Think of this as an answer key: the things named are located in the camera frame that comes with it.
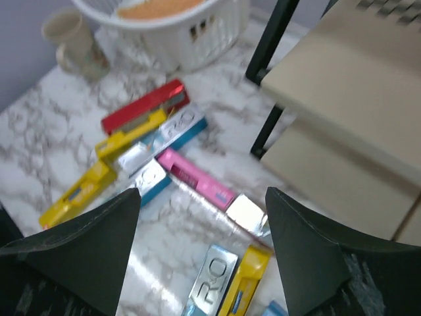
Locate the red toothpaste box left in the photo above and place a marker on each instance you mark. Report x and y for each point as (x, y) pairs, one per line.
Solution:
(170, 97)

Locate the yellow toothpaste box lower left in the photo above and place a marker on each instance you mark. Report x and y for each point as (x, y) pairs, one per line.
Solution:
(79, 196)

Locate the yellow toothpaste box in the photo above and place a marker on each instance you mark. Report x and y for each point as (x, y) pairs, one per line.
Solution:
(119, 142)
(245, 281)
(79, 196)

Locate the light blue toothpaste box centre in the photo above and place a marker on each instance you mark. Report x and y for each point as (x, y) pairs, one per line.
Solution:
(274, 309)

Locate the white plastic basket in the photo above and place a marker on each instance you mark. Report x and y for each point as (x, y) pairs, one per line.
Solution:
(183, 41)

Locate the beige ceramic mug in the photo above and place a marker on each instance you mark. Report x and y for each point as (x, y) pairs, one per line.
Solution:
(78, 52)

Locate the pink toothpaste box horizontal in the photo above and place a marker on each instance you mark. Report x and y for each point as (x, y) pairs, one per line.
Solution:
(197, 179)

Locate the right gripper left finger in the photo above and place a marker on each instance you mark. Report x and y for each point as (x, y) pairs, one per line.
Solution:
(75, 268)

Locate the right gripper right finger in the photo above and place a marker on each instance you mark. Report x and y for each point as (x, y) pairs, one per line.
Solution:
(327, 268)

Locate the orange woven fan mat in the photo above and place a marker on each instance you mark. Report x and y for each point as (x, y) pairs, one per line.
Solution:
(156, 9)

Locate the silver red toothpaste box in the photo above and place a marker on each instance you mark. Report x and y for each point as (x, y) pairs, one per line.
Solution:
(237, 209)

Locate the yellow toothpaste box centre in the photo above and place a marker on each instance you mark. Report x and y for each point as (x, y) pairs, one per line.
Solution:
(245, 281)

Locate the black three-tier shelf rack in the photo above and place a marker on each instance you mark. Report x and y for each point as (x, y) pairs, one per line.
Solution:
(345, 127)

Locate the yellow toothpaste box upper left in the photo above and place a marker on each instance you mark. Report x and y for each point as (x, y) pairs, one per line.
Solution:
(119, 142)

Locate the silver blue toothpaste box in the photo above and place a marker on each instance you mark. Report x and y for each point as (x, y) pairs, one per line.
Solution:
(175, 132)
(150, 181)
(211, 284)

